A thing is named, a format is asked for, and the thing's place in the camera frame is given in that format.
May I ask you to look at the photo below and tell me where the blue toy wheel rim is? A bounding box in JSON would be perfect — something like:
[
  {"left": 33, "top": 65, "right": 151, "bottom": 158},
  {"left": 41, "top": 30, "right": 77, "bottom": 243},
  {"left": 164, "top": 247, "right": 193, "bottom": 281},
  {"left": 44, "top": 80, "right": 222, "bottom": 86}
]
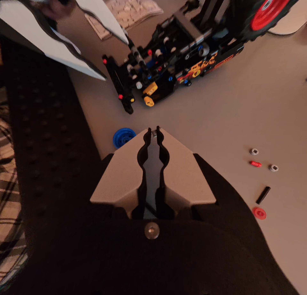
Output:
[{"left": 113, "top": 127, "right": 137, "bottom": 149}]

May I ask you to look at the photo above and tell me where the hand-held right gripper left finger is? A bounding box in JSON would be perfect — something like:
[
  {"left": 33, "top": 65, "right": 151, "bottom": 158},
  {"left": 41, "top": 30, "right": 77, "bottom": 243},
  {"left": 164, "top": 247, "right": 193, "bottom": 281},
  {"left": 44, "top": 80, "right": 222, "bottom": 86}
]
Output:
[{"left": 90, "top": 127, "right": 152, "bottom": 220}]

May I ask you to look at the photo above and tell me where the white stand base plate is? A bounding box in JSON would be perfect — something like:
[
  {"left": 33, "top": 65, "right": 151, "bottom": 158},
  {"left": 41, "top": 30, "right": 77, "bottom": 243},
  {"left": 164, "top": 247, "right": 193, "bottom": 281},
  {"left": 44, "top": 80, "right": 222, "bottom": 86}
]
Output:
[{"left": 267, "top": 10, "right": 307, "bottom": 35}]

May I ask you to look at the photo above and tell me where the long black toy axle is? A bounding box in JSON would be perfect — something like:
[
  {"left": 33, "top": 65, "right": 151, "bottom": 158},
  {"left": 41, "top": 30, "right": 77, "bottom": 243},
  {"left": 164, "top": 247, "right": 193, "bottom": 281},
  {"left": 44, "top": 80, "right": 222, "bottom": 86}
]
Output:
[{"left": 128, "top": 42, "right": 148, "bottom": 72}]

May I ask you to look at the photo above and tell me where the Lego monster truck model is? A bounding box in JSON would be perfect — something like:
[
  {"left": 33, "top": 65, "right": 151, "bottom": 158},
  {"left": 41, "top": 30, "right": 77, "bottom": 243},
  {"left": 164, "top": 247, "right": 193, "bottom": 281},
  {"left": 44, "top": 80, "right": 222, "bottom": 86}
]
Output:
[{"left": 102, "top": 0, "right": 304, "bottom": 115}]

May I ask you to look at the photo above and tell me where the grey desk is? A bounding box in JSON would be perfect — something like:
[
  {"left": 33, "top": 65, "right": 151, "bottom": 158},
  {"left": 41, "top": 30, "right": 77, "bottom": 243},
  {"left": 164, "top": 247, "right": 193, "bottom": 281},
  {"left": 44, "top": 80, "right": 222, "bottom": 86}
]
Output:
[{"left": 58, "top": 0, "right": 307, "bottom": 295}]

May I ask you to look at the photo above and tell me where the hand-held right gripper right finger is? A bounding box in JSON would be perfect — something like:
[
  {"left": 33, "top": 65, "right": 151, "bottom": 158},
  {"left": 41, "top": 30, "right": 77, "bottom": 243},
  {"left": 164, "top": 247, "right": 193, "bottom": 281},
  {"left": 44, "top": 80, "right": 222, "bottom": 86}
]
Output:
[{"left": 156, "top": 126, "right": 216, "bottom": 220}]

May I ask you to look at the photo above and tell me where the small red toy disc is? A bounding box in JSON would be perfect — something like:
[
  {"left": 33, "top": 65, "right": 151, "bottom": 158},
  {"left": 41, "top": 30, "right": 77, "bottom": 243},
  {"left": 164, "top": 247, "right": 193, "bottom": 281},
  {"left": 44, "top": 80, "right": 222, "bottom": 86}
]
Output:
[{"left": 252, "top": 207, "right": 267, "bottom": 220}]

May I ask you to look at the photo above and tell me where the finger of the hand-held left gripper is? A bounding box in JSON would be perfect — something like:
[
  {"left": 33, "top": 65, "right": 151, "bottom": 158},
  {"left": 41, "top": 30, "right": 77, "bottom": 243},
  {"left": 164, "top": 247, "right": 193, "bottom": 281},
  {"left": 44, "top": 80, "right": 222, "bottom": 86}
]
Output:
[
  {"left": 0, "top": 0, "right": 107, "bottom": 81},
  {"left": 63, "top": 0, "right": 130, "bottom": 45}
]

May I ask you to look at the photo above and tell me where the white sticker sheet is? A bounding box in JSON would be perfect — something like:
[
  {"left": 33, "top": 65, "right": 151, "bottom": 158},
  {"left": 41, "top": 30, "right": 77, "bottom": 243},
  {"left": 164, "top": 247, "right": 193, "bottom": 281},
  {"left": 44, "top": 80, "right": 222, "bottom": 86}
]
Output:
[{"left": 84, "top": 0, "right": 164, "bottom": 40}]

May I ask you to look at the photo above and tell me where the short black toy rod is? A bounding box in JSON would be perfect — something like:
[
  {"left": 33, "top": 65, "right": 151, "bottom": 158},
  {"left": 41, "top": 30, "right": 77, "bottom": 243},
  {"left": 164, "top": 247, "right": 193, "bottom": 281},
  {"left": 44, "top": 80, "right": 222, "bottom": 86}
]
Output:
[{"left": 255, "top": 186, "right": 271, "bottom": 205}]

